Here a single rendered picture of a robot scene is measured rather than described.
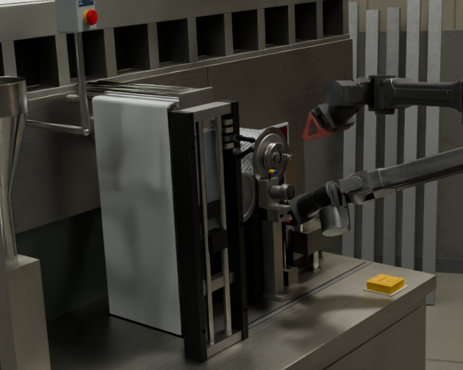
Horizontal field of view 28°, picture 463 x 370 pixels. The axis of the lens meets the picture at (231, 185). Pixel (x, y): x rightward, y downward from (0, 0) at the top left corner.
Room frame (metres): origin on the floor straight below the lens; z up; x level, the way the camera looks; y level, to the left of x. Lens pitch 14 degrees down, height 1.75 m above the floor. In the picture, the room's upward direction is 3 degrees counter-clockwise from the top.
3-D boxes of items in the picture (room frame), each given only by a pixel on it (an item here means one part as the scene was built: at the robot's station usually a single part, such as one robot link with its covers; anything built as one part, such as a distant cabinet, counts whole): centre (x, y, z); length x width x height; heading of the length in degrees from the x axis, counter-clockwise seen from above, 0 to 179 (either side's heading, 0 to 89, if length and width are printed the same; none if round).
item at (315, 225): (2.46, -0.09, 1.00); 0.40 x 0.16 x 0.06; 50
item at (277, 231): (2.17, -0.10, 1.05); 0.06 x 0.05 x 0.31; 50
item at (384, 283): (2.19, -0.38, 0.91); 0.07 x 0.07 x 0.02; 50
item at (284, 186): (2.14, -0.13, 1.18); 0.04 x 0.02 x 0.04; 140
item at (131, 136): (2.07, 0.24, 1.17); 0.34 x 0.05 x 0.54; 50
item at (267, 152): (2.21, -0.11, 1.25); 0.07 x 0.02 x 0.07; 140
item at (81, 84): (1.83, 0.29, 1.51); 0.02 x 0.02 x 0.20
